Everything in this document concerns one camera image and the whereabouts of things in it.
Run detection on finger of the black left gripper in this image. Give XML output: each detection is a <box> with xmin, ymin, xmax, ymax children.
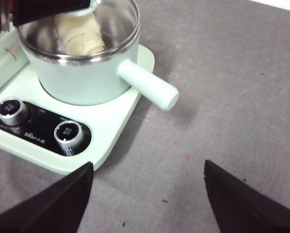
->
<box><xmin>12</xmin><ymin>0</ymin><xmax>92</xmax><ymax>26</ymax></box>

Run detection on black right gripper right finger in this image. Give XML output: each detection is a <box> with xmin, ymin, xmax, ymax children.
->
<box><xmin>204</xmin><ymin>159</ymin><xmax>290</xmax><ymax>233</ymax></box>

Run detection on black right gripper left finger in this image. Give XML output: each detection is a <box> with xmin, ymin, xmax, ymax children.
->
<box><xmin>0</xmin><ymin>162</ymin><xmax>95</xmax><ymax>233</ymax></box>

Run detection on white pleated bun green specks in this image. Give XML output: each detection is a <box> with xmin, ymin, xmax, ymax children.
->
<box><xmin>54</xmin><ymin>12</ymin><xmax>106</xmax><ymax>57</ymax></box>

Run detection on mint green griddle lid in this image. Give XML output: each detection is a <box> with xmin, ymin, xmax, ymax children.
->
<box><xmin>0</xmin><ymin>31</ymin><xmax>31</xmax><ymax>86</ymax></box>

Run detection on chrome control knob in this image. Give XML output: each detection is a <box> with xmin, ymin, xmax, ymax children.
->
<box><xmin>53</xmin><ymin>120</ymin><xmax>84</xmax><ymax>156</ymax></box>
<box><xmin>0</xmin><ymin>98</ymin><xmax>30</xmax><ymax>126</ymax></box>

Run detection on mint green breakfast machine base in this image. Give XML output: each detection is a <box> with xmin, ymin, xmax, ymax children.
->
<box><xmin>0</xmin><ymin>29</ymin><xmax>156</xmax><ymax>174</ymax></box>

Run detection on mint green pot with handle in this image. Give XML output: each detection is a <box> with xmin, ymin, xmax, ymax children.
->
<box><xmin>17</xmin><ymin>0</ymin><xmax>180</xmax><ymax>112</ymax></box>

